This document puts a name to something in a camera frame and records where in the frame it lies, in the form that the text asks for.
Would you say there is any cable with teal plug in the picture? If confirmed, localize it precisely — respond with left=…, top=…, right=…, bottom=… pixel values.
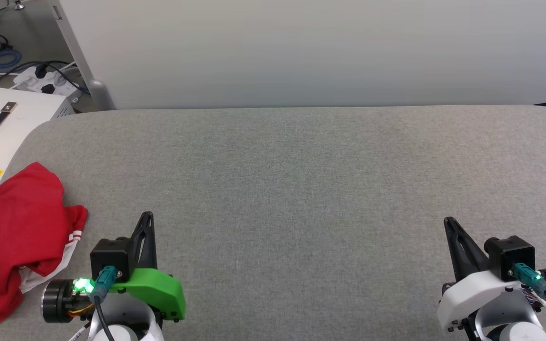
left=89, top=266, right=118, bottom=341
left=512, top=262, right=546, bottom=332

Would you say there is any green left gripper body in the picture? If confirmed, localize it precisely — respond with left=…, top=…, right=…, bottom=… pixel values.
left=109, top=268, right=187, bottom=323

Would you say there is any white equipment box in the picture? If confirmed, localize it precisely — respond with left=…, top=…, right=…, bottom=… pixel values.
left=0, top=86, right=76, bottom=210

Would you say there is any red white t-shirt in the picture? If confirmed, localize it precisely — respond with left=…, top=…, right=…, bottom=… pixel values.
left=0, top=162, right=88, bottom=325

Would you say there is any grey metal partition post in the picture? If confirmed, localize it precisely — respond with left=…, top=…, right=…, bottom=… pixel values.
left=51, top=0, right=115, bottom=111

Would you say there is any blue coiled cable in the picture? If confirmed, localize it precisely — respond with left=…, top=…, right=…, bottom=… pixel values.
left=0, top=45, right=23, bottom=73

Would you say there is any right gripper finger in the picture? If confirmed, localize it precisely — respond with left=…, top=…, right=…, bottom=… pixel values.
left=444, top=216, right=468, bottom=284
left=449, top=216, right=490, bottom=278

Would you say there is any white partition panel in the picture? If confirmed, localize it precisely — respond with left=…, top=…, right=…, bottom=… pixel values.
left=59, top=0, right=546, bottom=110

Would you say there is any black floor cable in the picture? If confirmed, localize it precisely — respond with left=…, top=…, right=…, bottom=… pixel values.
left=0, top=60, right=91, bottom=95

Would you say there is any white power strip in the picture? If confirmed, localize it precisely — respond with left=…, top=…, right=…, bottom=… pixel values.
left=12, top=65, right=83, bottom=103

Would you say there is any left cable with teal plug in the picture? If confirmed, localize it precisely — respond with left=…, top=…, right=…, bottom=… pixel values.
left=89, top=266, right=118, bottom=341

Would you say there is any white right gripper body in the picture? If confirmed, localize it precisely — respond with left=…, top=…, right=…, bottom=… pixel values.
left=437, top=269, right=524, bottom=332

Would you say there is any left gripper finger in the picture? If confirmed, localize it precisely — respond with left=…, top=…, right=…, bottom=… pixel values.
left=130, top=212, right=150, bottom=272
left=142, top=212, right=158, bottom=271

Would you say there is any right cable with teal plug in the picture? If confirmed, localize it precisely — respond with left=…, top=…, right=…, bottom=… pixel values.
left=512, top=262, right=546, bottom=332

